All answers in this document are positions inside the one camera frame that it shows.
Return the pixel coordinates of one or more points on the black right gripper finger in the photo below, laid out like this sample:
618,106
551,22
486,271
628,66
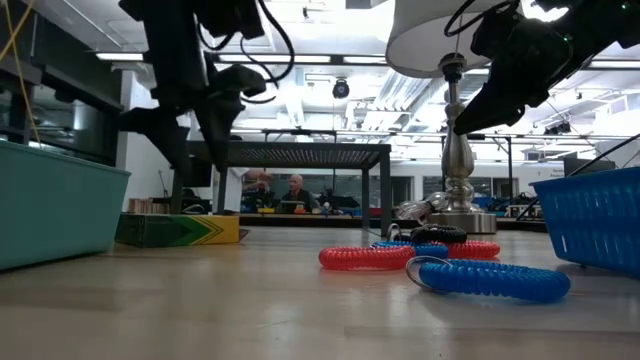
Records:
492,112

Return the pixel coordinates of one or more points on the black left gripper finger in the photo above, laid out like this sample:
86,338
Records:
165,125
215,125

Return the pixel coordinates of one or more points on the large yellow green crayon box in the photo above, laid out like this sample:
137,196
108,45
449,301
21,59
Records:
175,231

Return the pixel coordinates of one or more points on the teal plastic storage bin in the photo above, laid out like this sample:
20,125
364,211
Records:
50,210

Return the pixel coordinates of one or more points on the blue spiral coil wristband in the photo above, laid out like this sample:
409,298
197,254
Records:
495,280
425,248

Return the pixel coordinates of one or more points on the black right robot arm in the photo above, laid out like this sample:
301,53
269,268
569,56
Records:
610,25

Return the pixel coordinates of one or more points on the black background robot arm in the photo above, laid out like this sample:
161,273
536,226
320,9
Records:
340,202

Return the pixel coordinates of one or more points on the silver table lamp white shade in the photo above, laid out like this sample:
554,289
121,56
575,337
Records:
457,150

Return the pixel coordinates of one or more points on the black background monitor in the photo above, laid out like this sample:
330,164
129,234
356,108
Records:
200,180
590,167

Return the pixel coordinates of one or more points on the person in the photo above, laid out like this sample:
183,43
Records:
235,195
297,192

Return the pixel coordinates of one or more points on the brown background crate stack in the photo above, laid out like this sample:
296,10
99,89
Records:
145,205

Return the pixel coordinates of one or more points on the grey perforated metal shelf riser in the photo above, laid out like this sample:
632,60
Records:
300,152

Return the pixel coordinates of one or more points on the long ceiling light bar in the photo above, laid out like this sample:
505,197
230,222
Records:
310,58

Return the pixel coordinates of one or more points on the clear glass light bulb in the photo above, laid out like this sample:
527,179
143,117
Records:
417,209

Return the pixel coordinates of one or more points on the black ceiling spotlight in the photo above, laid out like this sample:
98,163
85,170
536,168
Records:
341,89

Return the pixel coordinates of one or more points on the black spiral coil wristband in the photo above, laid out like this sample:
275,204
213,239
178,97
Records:
440,234

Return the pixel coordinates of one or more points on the red spiral coil wristband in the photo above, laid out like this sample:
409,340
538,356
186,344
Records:
365,257
475,248

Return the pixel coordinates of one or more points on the blue plastic mesh basket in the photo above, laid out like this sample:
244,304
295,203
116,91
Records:
590,220

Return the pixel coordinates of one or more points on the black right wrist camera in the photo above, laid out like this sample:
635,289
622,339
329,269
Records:
492,30

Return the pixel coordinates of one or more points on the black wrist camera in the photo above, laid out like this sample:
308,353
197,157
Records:
225,17
492,30

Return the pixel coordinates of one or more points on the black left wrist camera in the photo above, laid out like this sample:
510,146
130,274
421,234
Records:
225,17

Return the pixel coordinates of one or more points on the black background workstation frame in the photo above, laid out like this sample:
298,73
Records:
600,136

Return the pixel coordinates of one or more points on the black aluminium table frame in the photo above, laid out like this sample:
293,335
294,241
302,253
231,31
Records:
520,225

